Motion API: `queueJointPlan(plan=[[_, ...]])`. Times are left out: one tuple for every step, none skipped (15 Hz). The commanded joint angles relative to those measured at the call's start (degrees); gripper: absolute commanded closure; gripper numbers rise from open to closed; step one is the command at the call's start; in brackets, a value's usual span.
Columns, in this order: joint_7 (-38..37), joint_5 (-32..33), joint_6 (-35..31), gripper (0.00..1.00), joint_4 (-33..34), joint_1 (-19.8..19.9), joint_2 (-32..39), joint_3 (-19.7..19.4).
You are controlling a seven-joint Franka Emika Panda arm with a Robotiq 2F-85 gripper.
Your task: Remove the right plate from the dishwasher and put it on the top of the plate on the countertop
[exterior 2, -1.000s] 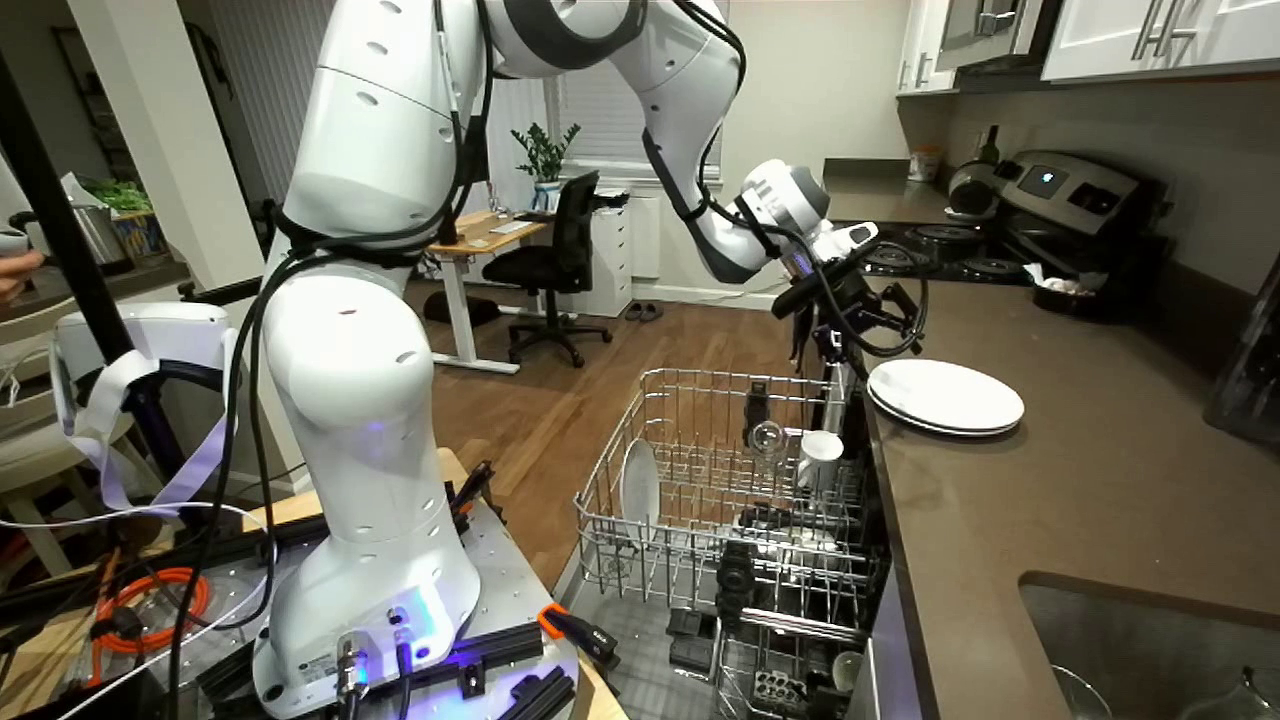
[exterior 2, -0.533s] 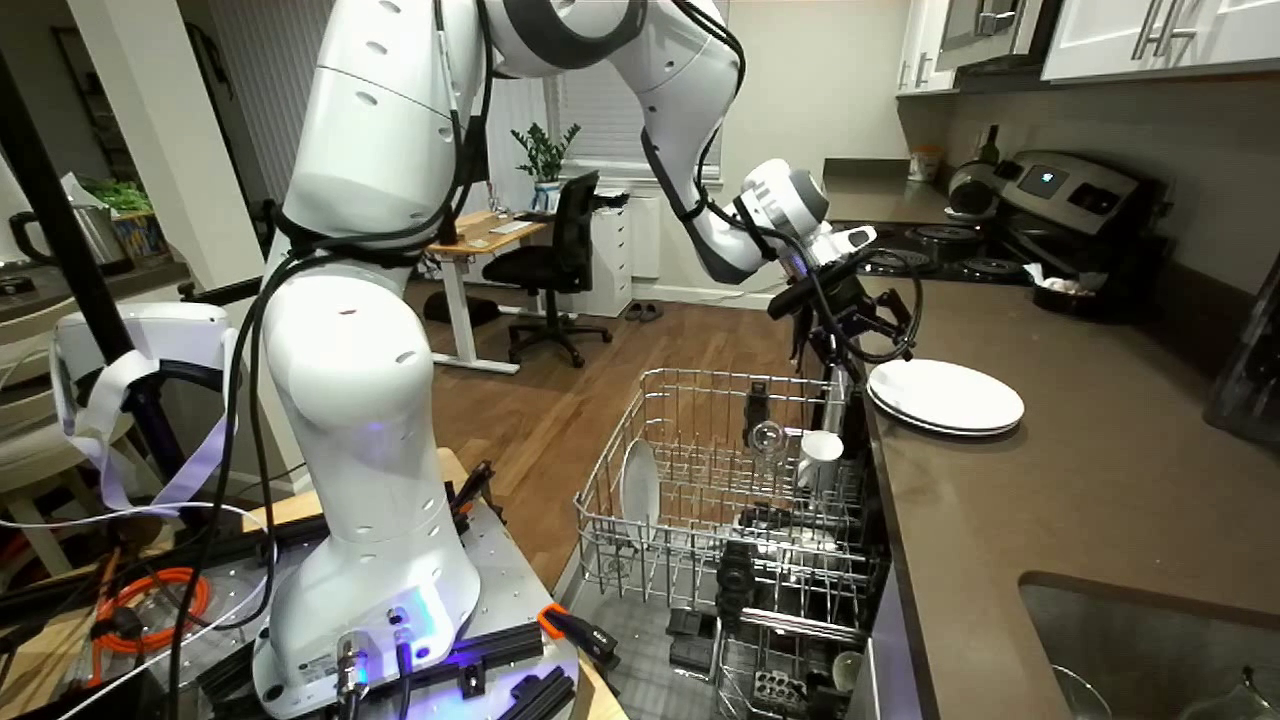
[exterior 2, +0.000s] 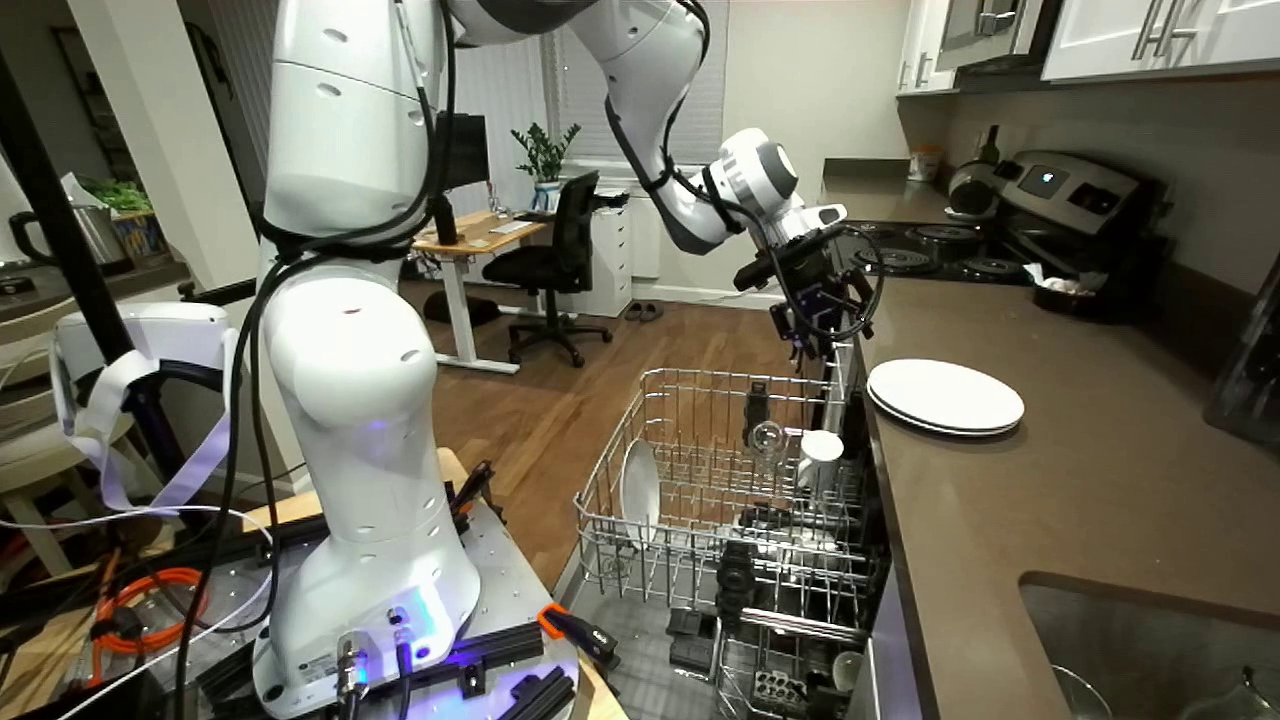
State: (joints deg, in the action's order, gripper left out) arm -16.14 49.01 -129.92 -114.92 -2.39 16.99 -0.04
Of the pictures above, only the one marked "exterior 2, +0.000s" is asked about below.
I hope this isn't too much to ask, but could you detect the dark over-range microwave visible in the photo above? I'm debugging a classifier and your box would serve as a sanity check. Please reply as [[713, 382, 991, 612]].
[[934, 0, 1065, 78]]

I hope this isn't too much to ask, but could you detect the clear jug black handle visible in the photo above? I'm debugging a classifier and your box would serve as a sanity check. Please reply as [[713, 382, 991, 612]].
[[3, 169, 133, 273]]

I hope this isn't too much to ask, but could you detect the black camera stand pole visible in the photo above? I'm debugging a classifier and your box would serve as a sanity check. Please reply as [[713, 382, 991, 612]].
[[0, 52, 192, 492]]

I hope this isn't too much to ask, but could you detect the black dish with white paper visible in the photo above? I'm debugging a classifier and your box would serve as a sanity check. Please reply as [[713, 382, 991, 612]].
[[1020, 256, 1140, 325]]

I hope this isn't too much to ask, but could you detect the wooden top desk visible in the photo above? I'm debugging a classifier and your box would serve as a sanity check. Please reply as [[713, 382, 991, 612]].
[[410, 208, 558, 382]]

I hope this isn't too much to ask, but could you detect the white drawer unit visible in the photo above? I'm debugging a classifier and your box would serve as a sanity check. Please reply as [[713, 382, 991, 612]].
[[586, 196, 643, 325]]

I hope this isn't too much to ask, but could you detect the white wire dishwasher rack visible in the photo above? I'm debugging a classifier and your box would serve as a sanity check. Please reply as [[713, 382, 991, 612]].
[[569, 363, 889, 649]]

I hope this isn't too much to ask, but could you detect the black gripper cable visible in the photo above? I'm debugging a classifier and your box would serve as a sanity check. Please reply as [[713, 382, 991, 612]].
[[821, 222, 891, 350]]

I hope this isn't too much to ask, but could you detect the metal dish rack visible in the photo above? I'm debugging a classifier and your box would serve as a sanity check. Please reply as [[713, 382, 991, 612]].
[[554, 332, 897, 720]]

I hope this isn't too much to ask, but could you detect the green potted plant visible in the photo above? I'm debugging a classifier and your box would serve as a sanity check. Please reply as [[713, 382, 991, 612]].
[[508, 120, 589, 222]]

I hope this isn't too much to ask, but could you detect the black computer monitor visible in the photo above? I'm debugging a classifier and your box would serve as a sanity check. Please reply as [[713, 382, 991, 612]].
[[433, 107, 495, 248]]

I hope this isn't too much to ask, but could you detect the orange handled tool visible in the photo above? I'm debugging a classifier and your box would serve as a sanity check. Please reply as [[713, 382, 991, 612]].
[[536, 599, 626, 672]]

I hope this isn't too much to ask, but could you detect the black office chair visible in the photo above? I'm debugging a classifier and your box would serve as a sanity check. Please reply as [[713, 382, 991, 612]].
[[480, 169, 631, 376]]

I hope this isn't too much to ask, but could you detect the white fabric strap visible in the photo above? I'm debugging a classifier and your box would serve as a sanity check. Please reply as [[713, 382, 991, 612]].
[[48, 345, 241, 524]]

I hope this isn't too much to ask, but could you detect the steel kitchen sink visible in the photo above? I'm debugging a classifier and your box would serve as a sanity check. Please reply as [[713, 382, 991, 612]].
[[1018, 567, 1280, 720]]

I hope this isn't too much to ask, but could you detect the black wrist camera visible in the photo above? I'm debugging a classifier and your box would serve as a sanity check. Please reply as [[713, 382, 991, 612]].
[[730, 248, 785, 298]]

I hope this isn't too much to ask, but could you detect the white upper wall cabinet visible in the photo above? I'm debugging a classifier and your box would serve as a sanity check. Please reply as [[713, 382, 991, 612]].
[[891, 0, 962, 102], [1035, 0, 1280, 90]]

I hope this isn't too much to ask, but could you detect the clear drinking glass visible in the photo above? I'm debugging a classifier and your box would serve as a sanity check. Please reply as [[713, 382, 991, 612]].
[[1050, 661, 1120, 720], [744, 416, 791, 465], [1175, 663, 1280, 720]]

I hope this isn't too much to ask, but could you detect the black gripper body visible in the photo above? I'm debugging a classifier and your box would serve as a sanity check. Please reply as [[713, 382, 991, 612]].
[[768, 223, 875, 332]]

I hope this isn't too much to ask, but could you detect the orange cable coil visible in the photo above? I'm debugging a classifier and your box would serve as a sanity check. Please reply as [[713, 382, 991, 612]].
[[90, 565, 213, 661]]

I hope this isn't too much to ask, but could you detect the black clamp bar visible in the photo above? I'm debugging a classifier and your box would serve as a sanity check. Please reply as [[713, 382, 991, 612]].
[[419, 620, 582, 720]]

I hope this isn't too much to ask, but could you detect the white cup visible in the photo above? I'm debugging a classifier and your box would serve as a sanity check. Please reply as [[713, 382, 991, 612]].
[[791, 425, 854, 492]]

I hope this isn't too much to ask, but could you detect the black cutlery basket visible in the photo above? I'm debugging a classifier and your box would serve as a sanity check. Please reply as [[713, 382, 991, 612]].
[[708, 531, 768, 630]]

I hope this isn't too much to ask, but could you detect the black steel kitchen stove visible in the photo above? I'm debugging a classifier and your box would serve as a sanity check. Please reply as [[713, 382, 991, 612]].
[[854, 149, 1171, 325]]

